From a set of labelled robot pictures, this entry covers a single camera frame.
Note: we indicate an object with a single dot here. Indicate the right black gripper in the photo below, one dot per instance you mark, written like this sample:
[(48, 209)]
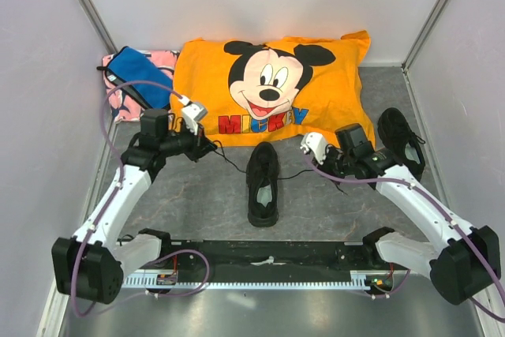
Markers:
[(323, 167)]

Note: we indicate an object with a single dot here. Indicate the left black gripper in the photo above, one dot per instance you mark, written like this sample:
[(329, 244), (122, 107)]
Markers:
[(200, 145)]

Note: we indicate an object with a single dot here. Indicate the black shoelace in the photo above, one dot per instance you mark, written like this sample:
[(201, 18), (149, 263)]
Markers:
[(223, 155)]

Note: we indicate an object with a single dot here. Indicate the black shoe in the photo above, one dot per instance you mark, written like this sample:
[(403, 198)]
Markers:
[(262, 174), (397, 136)]

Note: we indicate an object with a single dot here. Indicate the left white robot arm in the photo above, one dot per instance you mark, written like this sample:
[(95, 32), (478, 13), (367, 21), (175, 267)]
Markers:
[(91, 264)]

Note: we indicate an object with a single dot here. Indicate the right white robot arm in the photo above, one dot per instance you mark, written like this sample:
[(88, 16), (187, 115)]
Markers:
[(458, 258)]

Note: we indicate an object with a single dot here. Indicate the pink patterned cloth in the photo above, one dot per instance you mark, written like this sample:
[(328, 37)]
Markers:
[(124, 108)]

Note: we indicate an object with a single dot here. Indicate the blue cloth pouch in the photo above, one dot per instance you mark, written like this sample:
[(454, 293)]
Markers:
[(132, 65)]

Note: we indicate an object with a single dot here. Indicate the orange Mickey Mouse pillow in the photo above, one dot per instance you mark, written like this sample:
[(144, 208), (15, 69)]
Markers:
[(275, 90)]

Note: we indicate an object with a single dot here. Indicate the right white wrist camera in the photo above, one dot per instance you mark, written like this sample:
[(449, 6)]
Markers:
[(316, 144)]

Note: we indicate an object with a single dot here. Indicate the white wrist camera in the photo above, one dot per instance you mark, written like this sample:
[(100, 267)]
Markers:
[(193, 113), (316, 144)]

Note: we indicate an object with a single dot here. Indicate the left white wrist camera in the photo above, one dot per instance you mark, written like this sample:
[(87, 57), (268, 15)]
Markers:
[(193, 113)]

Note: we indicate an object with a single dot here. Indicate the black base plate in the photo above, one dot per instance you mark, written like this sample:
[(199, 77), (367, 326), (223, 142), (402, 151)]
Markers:
[(282, 261)]

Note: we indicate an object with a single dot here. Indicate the slotted grey cable duct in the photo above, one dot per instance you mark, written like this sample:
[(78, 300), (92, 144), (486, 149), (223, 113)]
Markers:
[(156, 280)]

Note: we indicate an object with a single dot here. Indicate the left aluminium frame post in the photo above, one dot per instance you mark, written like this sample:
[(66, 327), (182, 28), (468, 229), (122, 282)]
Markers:
[(98, 24)]

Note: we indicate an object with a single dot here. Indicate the aluminium frame post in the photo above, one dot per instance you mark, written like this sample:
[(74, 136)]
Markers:
[(98, 24), (426, 30)]

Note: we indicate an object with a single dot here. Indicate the right aluminium frame post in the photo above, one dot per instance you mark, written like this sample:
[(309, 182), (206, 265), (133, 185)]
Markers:
[(426, 30)]

